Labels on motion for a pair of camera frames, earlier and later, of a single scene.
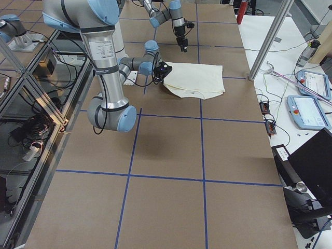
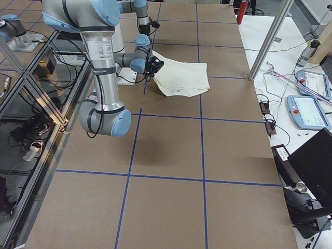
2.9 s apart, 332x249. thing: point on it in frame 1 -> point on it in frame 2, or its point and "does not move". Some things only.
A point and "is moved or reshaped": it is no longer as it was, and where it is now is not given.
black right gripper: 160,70 -> 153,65
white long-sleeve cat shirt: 198,81 is moved or reshaped
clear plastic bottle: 311,48 does not move
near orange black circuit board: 270,126 does not move
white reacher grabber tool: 271,70 does not move
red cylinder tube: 243,8 does not move
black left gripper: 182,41 -> 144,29
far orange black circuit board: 264,107 does not move
